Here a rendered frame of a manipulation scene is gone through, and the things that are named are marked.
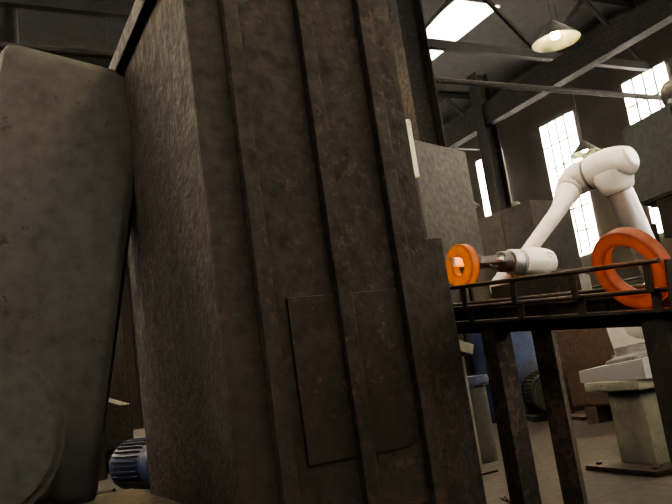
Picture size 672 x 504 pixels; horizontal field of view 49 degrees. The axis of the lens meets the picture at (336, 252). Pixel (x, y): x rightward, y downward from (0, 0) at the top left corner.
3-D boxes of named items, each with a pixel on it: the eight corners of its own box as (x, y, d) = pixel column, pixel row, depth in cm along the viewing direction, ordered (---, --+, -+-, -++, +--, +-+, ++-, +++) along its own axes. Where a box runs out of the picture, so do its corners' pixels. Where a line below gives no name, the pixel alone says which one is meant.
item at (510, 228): (547, 398, 793) (513, 220, 828) (608, 393, 727) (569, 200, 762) (505, 406, 759) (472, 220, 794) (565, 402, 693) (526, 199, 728)
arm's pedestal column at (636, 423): (661, 453, 315) (646, 381, 321) (738, 458, 278) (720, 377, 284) (586, 470, 301) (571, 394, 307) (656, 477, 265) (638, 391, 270)
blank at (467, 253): (463, 297, 246) (471, 297, 247) (477, 257, 239) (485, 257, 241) (439, 275, 258) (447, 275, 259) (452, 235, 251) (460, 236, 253)
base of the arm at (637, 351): (632, 359, 312) (628, 346, 314) (670, 351, 292) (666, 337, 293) (598, 366, 306) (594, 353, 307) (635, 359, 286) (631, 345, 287)
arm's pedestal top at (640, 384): (645, 382, 316) (643, 373, 316) (704, 378, 286) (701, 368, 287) (585, 393, 304) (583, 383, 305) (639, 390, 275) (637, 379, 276)
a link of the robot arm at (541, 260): (534, 267, 255) (513, 285, 265) (567, 266, 262) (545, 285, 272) (523, 241, 260) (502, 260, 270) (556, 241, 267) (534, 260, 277)
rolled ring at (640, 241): (590, 227, 165) (580, 233, 164) (663, 224, 149) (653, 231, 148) (612, 300, 169) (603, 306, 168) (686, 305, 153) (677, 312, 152)
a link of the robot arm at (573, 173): (547, 184, 298) (576, 171, 288) (559, 161, 310) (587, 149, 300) (565, 208, 301) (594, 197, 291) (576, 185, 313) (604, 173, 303)
